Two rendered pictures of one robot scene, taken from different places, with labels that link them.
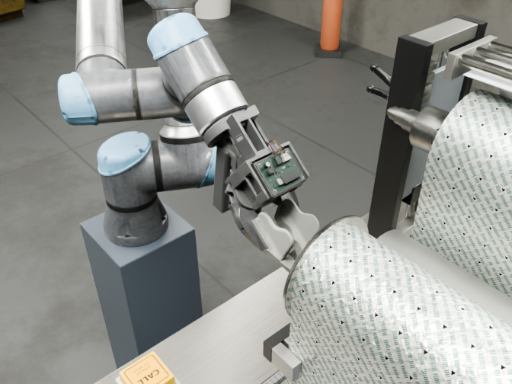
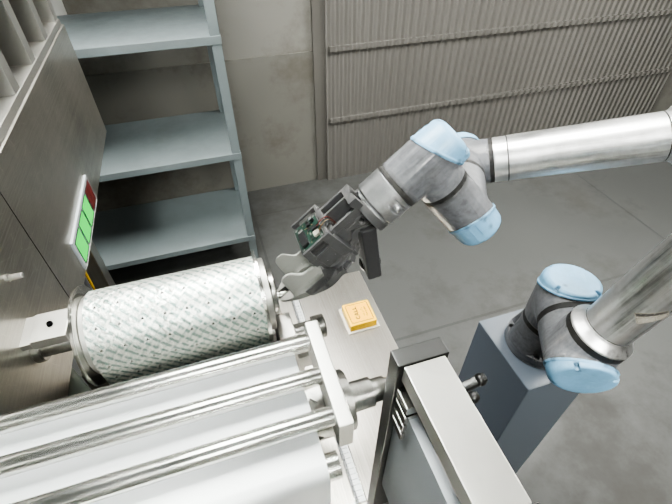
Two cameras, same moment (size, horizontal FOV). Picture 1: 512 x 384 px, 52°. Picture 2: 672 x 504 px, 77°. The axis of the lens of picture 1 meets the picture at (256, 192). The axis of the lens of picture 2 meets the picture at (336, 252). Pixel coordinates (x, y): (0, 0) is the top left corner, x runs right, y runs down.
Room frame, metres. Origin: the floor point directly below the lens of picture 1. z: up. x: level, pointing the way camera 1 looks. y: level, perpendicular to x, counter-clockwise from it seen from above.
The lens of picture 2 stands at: (0.74, -0.45, 1.76)
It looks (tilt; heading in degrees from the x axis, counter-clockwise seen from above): 43 degrees down; 113
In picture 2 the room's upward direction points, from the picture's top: straight up
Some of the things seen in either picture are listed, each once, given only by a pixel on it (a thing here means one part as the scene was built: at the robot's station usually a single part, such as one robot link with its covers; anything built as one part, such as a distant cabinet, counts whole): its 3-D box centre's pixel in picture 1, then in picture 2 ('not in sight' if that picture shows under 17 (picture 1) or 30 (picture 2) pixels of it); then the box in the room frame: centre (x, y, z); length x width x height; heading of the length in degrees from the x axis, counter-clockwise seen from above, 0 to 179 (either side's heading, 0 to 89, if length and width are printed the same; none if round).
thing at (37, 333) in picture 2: not in sight; (46, 328); (0.24, -0.28, 1.28); 0.06 x 0.05 x 0.02; 40
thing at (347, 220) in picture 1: (328, 268); (261, 294); (0.46, -0.09, 1.25); 0.15 x 0.01 x 0.15; 130
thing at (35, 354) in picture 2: not in sight; (62, 341); (0.25, -0.27, 1.25); 0.07 x 0.04 x 0.04; 40
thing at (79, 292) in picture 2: not in sight; (91, 334); (0.27, -0.25, 1.25); 0.15 x 0.01 x 0.15; 130
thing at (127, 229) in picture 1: (133, 209); (544, 329); (0.97, 0.28, 0.95); 0.15 x 0.15 x 0.10
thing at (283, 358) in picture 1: (286, 362); not in sight; (0.41, -0.04, 1.14); 0.04 x 0.02 x 0.03; 40
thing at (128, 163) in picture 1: (129, 167); (563, 299); (0.97, 0.28, 1.07); 0.13 x 0.12 x 0.14; 101
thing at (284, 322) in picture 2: not in sight; (301, 372); (0.52, -0.09, 1.05); 0.06 x 0.05 x 0.31; 40
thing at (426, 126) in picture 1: (440, 133); (321, 406); (0.65, -0.26, 1.34); 0.06 x 0.06 x 0.06; 40
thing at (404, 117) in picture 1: (405, 118); (374, 390); (0.69, -0.22, 1.34); 0.06 x 0.03 x 0.03; 40
